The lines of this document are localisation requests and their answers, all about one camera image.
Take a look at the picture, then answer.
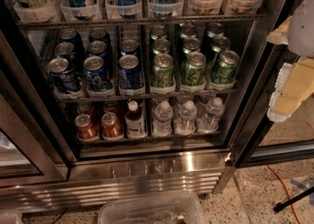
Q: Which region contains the blue Pepsi can front left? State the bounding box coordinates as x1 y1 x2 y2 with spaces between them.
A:
47 58 80 93

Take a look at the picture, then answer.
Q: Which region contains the water bottle right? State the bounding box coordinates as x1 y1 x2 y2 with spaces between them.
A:
196 97 225 133

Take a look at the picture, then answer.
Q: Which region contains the brown drink bottle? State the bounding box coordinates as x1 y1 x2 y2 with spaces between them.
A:
125 100 146 139

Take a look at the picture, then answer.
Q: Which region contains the black tripod leg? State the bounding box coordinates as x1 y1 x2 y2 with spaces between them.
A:
274 187 314 212

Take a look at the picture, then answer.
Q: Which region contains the clear plastic bin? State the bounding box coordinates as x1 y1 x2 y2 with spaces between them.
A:
97 192 205 224

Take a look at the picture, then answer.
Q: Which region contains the stainless steel fridge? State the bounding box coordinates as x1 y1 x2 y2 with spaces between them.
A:
0 0 314 212

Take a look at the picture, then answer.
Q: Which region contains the green can front left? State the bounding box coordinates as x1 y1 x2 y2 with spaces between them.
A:
152 53 174 88

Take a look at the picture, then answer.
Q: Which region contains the green can front right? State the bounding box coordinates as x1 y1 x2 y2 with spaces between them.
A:
210 50 239 84

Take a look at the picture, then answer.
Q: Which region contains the green can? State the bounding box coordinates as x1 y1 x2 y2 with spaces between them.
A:
182 52 206 86
152 53 174 88
152 38 171 55
183 36 201 54
210 50 239 84
207 35 231 69

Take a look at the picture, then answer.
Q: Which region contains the water bottle middle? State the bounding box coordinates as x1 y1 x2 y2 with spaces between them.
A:
175 100 197 136

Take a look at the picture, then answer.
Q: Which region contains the green can front middle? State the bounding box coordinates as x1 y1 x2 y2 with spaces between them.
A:
182 52 206 86

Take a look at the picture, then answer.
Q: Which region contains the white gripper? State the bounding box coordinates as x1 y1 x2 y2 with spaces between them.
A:
266 0 314 123

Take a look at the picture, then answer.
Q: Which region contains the orange cable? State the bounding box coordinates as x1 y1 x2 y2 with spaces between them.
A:
266 164 302 224

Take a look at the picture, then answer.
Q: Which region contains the water bottle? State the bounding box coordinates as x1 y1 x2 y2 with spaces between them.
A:
153 100 173 137
175 100 197 136
196 97 225 133

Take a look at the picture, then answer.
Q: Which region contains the water bottle left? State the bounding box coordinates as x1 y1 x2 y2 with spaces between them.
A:
153 100 173 137

